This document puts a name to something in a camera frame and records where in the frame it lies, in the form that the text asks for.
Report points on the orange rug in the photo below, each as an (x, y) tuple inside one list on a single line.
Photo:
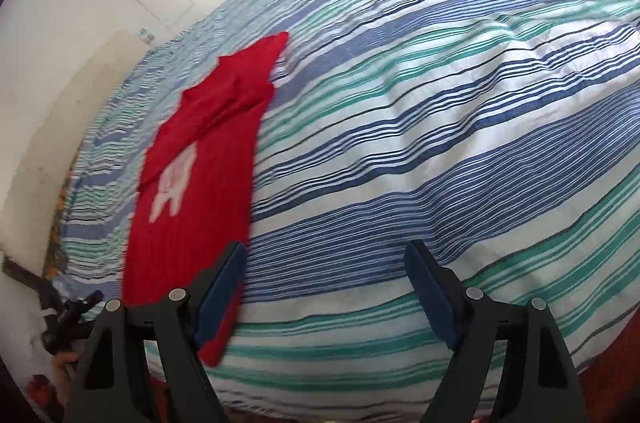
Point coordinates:
[(600, 373)]

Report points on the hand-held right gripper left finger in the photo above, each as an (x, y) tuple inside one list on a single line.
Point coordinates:
[(220, 298)]

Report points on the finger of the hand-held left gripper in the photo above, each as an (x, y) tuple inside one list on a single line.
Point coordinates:
[(82, 305)]

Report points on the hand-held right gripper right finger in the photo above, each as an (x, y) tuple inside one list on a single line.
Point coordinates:
[(430, 294)]

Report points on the red sweater with white dog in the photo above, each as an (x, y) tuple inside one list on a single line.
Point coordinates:
[(200, 203)]

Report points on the person's left hand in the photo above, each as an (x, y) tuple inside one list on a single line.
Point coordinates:
[(65, 365)]

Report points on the striped bedspread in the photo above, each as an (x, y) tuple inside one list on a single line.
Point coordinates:
[(400, 128)]

